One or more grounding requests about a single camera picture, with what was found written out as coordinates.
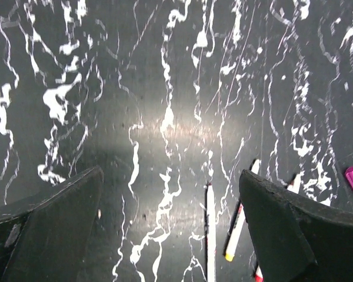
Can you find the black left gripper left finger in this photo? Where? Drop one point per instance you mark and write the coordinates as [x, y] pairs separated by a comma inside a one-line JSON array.
[[44, 237]]

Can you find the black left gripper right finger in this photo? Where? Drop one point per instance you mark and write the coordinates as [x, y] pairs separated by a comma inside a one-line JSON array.
[[294, 237]]

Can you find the white pen yellow end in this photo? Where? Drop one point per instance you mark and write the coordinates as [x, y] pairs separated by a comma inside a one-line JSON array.
[[238, 224]]

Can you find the white pen purple end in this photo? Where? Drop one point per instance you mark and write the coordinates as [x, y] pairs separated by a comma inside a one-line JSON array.
[[211, 234]]

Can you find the white pen red end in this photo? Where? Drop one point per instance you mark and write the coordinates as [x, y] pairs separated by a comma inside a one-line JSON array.
[[294, 187]]

